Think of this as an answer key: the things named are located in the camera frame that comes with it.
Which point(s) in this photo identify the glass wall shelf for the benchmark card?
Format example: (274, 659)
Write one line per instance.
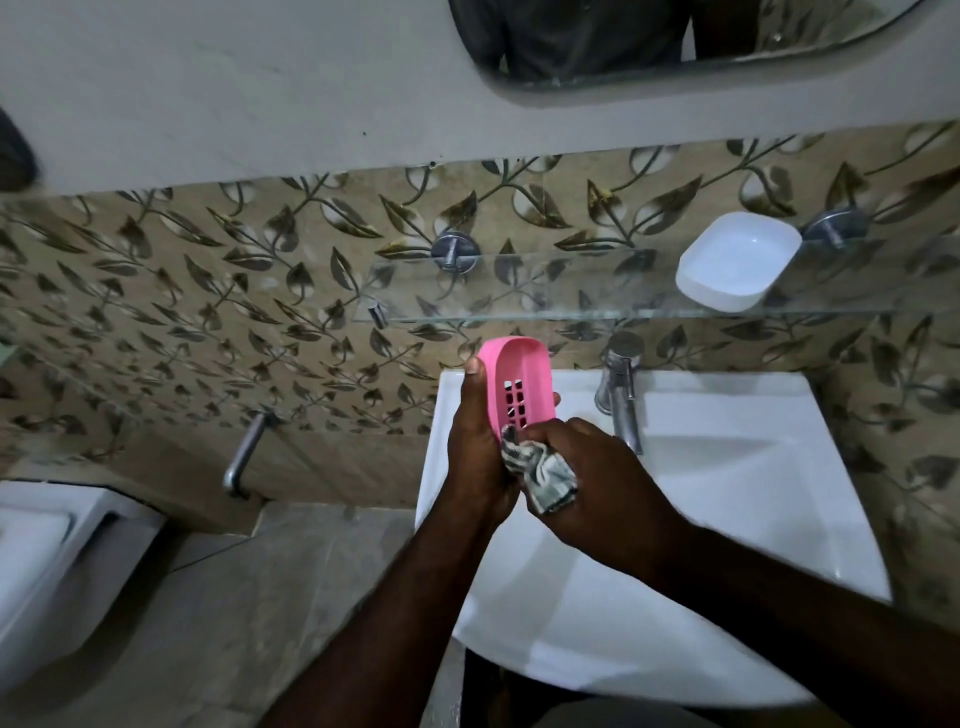
(600, 289)

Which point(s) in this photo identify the person's left hand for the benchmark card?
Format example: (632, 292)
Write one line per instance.
(474, 457)

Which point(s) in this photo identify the chrome wall pipe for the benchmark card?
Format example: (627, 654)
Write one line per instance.
(246, 454)

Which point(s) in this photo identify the white toilet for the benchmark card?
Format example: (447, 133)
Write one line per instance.
(52, 570)

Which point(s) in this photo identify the person's right fingers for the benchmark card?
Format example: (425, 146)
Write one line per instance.
(536, 433)

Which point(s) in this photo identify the white wash basin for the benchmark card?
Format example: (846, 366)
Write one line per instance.
(712, 540)

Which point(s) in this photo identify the wall mirror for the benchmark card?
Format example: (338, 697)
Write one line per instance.
(660, 34)

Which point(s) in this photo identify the checked cleaning cloth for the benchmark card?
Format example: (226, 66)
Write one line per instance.
(541, 474)

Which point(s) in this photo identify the person's right forearm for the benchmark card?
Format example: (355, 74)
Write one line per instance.
(810, 622)

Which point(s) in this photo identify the person's right hand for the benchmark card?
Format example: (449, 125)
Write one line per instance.
(607, 495)

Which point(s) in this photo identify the chrome shelf bracket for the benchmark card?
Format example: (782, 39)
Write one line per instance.
(454, 251)
(834, 227)

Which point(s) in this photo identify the pink soap dish strainer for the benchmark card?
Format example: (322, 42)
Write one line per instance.
(517, 382)

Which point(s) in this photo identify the person's left forearm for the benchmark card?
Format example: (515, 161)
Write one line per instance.
(375, 622)

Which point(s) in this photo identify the white soap dish tray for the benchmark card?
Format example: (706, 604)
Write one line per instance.
(736, 260)

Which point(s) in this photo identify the chrome basin tap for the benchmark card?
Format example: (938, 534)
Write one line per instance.
(621, 390)

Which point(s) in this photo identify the person's left thumb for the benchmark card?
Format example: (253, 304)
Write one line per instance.
(474, 390)

